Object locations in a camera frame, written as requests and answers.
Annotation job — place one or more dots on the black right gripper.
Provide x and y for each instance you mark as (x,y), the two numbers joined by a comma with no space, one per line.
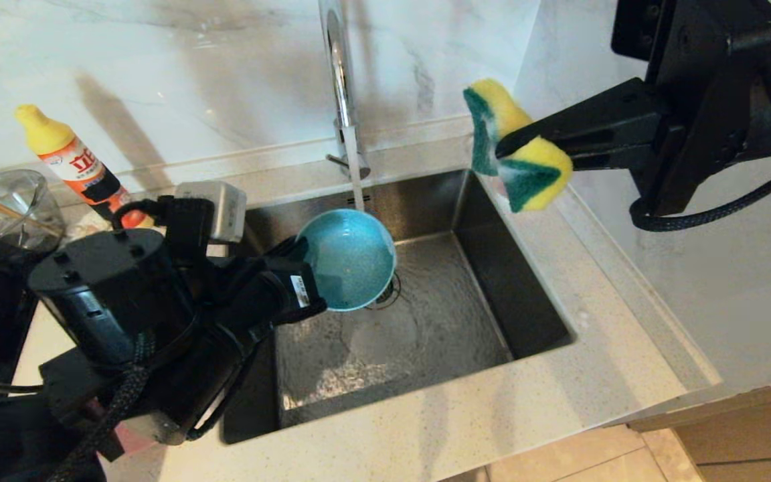
(727,80)

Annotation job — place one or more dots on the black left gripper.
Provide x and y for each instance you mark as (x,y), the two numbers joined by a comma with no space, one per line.
(111,294)

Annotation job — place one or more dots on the teal bowl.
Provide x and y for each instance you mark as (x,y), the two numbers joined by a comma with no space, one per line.
(352,261)

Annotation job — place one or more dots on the yellow green sponge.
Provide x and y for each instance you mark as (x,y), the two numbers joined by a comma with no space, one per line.
(533,177)

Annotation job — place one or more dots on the yellow-capped dish soap bottle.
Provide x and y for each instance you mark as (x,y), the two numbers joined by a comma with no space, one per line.
(84,171)

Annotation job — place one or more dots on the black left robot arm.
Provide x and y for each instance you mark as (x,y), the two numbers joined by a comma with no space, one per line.
(178,388)

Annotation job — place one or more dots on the metal sink drain strainer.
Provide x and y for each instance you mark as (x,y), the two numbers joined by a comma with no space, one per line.
(391,298)

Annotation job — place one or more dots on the stainless steel sink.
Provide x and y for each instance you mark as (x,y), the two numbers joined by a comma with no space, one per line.
(459,321)

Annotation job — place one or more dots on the chrome faucet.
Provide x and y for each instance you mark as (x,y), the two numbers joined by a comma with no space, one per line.
(338,80)

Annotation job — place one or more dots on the pink plate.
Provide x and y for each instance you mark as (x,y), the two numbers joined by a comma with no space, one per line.
(132,442)

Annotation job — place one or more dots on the clear glass bowl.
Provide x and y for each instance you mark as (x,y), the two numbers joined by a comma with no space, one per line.
(17,201)

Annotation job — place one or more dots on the light wooden cabinet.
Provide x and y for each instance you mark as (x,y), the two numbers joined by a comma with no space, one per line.
(747,435)

